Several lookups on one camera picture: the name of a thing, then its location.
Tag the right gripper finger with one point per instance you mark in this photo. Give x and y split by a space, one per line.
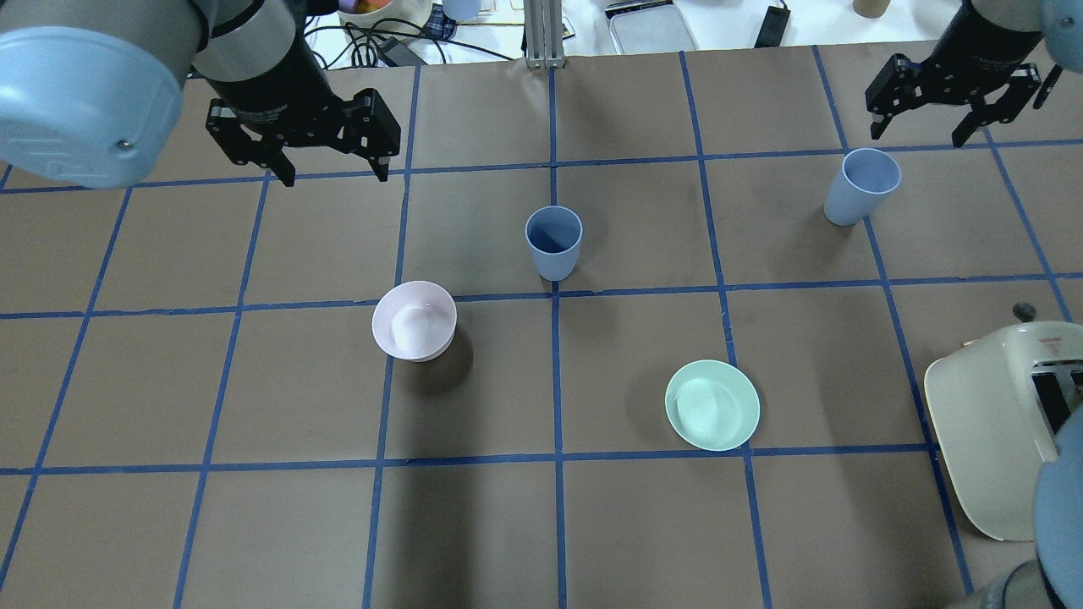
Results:
1021 86
895 89

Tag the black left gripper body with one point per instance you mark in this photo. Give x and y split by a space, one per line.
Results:
272 91

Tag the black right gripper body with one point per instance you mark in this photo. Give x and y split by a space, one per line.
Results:
986 52

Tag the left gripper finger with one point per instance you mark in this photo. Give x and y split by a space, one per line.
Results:
241 147
375 132

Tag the blue cup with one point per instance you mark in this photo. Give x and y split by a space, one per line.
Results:
866 178
554 235

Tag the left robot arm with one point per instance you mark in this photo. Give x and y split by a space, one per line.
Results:
91 90

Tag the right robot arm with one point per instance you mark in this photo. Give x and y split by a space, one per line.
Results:
1051 579

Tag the bowl of foam blocks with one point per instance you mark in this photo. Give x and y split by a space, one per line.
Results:
399 16

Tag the pink bowl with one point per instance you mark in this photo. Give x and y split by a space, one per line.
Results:
415 321

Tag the cream toaster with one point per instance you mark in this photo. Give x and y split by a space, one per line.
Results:
996 405

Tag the mint green bowl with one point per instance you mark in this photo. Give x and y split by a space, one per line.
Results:
712 405

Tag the aluminium frame post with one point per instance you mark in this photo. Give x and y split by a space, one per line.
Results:
544 35

